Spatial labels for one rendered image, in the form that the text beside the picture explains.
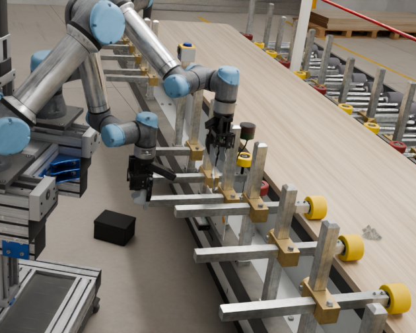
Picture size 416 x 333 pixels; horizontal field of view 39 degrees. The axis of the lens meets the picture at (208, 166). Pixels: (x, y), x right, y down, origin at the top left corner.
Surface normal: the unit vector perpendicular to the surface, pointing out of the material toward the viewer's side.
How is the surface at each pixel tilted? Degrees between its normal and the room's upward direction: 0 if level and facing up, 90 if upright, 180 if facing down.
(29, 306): 0
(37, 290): 0
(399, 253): 0
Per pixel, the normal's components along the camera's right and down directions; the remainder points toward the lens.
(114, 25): 0.70, 0.29
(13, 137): 0.53, 0.49
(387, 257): 0.11, -0.90
